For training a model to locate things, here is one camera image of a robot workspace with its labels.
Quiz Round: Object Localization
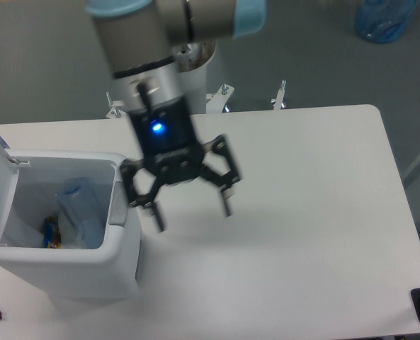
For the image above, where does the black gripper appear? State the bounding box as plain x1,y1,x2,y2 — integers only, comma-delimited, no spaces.
119,96,243,233

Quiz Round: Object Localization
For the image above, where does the clear crushed plastic bottle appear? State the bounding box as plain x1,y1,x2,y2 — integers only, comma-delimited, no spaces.
56,177,106,249

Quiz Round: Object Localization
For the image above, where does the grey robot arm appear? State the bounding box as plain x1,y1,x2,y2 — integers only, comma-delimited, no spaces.
86,1,267,231

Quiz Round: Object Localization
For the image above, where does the white open trash can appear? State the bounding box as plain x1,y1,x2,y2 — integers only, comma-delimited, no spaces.
0,143,142,299

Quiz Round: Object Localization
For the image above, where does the blue yellow snack wrapper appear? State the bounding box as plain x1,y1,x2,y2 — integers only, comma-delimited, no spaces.
43,217,62,249

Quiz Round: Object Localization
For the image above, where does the blue plastic bag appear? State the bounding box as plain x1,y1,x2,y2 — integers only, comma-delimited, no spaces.
353,0,420,44

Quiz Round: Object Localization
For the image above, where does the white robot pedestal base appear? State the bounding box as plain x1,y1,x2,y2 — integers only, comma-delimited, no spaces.
174,40,234,114

